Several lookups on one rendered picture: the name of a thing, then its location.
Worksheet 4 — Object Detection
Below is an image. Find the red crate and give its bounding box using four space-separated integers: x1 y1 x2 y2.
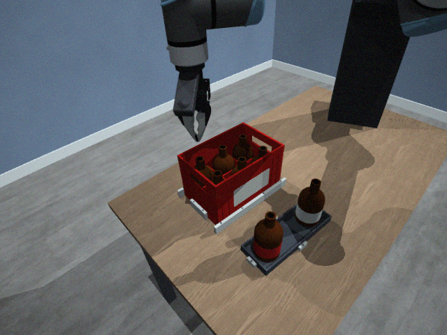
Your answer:
177 125 282 225

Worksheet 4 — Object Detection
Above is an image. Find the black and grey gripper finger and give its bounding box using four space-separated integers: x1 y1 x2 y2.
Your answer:
178 116 198 142
196 100 211 142

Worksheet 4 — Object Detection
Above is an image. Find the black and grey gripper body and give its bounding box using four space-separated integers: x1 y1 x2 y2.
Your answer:
175 63 211 112

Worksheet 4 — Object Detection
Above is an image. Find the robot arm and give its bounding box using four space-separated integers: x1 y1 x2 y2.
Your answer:
161 0 447 117

